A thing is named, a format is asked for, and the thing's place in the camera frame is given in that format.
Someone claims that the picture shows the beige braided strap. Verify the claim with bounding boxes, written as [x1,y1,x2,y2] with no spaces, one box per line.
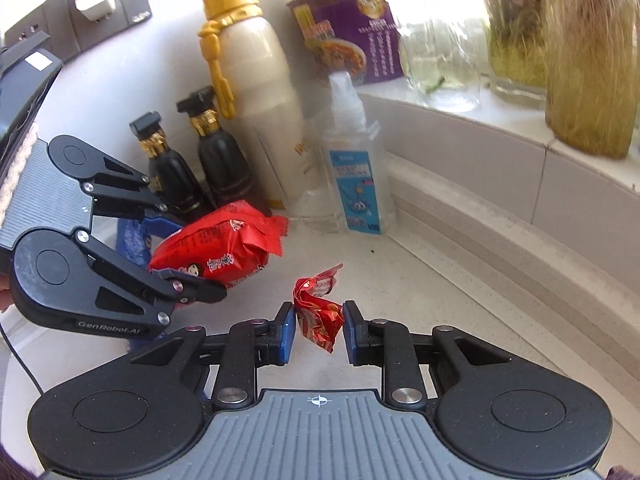
[0,124,40,223]

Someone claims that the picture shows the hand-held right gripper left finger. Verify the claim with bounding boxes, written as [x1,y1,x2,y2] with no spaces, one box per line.
[127,301,297,409]

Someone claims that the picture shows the red snack packet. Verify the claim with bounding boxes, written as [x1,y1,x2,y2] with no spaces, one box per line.
[147,200,291,288]

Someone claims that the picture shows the dark bottle with black cap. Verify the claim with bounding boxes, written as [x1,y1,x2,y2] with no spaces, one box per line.
[129,111,213,221]
[176,86,273,218]

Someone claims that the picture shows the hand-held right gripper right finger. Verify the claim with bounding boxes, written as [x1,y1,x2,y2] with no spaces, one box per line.
[341,301,514,409]

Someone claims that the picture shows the clear spray bottle blue label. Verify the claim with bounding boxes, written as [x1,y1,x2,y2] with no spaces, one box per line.
[312,71,396,235]

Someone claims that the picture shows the blue snack packet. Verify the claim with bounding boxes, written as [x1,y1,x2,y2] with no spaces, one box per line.
[115,216,168,356]

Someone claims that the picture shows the tall jar with yellow-green plant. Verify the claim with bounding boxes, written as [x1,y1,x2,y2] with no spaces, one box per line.
[544,0,640,161]

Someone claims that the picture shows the purple instant noodle cup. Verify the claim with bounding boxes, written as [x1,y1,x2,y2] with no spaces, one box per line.
[286,0,406,87]

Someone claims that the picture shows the thin black cable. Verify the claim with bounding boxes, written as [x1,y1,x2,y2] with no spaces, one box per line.
[0,319,47,397]

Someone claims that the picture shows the white bottle with yellow cap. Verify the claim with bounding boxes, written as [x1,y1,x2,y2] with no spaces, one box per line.
[197,0,321,216]

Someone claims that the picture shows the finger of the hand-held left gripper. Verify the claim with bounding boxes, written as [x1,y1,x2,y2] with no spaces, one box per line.
[81,146,185,237]
[74,230,227,334]

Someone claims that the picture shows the small red torn wrapper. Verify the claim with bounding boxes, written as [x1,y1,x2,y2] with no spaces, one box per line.
[292,262,346,353]

